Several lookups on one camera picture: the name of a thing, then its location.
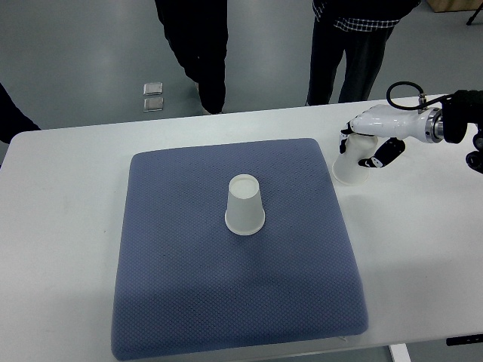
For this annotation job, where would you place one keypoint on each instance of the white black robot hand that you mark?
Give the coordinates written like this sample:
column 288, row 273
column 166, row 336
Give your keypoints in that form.
column 394, row 125

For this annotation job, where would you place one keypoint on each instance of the white paper cup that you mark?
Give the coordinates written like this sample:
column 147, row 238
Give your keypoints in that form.
column 346, row 169
column 244, row 209

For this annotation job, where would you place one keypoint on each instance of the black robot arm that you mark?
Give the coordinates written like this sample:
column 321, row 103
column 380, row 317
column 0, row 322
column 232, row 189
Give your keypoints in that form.
column 459, row 109

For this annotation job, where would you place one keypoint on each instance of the person in checked shirt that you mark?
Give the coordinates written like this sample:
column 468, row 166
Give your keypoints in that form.
column 357, row 31

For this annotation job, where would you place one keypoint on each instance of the brown cardboard box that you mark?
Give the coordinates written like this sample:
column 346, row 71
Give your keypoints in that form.
column 440, row 6

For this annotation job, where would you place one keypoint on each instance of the black tripod leg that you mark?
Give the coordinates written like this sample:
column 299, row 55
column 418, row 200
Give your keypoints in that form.
column 473, row 17

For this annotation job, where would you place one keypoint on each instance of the white paper cup on mat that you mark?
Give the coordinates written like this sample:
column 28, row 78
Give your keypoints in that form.
column 244, row 209

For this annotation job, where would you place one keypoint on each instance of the person in black trousers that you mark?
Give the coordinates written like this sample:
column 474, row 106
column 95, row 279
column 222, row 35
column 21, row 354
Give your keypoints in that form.
column 197, row 33

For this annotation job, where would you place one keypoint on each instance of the black table control panel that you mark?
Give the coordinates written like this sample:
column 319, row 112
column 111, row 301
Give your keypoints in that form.
column 464, row 340

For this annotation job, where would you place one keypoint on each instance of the white table leg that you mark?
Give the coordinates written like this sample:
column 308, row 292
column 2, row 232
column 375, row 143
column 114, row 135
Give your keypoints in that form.
column 399, row 353

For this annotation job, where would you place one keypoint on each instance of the lower silver floor plate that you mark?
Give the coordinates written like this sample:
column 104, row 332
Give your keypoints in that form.
column 153, row 104

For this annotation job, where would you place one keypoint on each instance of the silver floor plate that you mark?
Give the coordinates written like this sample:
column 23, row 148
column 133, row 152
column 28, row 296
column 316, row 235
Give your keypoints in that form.
column 153, row 104
column 152, row 88

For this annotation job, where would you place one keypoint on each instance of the upper silver floor plate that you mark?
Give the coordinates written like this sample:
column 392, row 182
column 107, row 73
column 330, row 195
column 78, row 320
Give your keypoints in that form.
column 152, row 88

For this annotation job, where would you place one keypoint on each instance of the blue quilted cushion mat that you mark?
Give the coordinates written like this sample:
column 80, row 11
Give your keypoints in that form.
column 185, row 283

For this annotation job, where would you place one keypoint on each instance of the dark-clothed person at left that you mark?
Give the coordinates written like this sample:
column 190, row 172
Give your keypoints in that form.
column 13, row 121

